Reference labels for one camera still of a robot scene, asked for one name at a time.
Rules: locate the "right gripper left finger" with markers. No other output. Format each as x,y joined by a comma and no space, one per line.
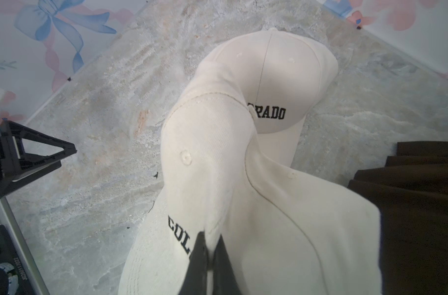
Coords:
196,278

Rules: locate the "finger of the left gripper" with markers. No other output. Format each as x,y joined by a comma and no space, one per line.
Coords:
19,168

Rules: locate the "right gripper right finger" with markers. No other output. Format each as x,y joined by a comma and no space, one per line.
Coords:
224,281

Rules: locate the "cream colorado cap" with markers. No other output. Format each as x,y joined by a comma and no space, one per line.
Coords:
285,232
282,76

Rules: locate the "brown Colorado cap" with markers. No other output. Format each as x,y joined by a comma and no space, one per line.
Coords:
411,192

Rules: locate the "cream Colorado cap back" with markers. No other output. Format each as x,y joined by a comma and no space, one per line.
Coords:
282,76

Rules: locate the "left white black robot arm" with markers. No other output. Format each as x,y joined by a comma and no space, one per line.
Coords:
19,274

